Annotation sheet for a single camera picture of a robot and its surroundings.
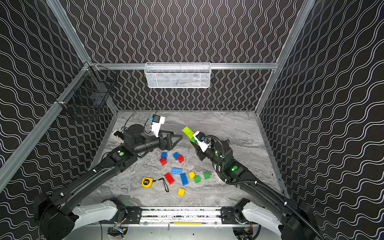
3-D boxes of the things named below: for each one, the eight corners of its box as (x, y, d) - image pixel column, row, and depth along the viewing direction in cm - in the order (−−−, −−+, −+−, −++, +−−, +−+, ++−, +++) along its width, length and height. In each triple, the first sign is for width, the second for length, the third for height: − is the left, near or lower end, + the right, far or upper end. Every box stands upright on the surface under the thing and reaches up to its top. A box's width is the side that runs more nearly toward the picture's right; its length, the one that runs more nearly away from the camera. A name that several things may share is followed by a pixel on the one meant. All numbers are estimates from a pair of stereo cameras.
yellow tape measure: (141, 188, 85) (140, 186, 83) (143, 178, 89) (142, 177, 87) (154, 188, 85) (153, 186, 83) (156, 178, 89) (155, 177, 87)
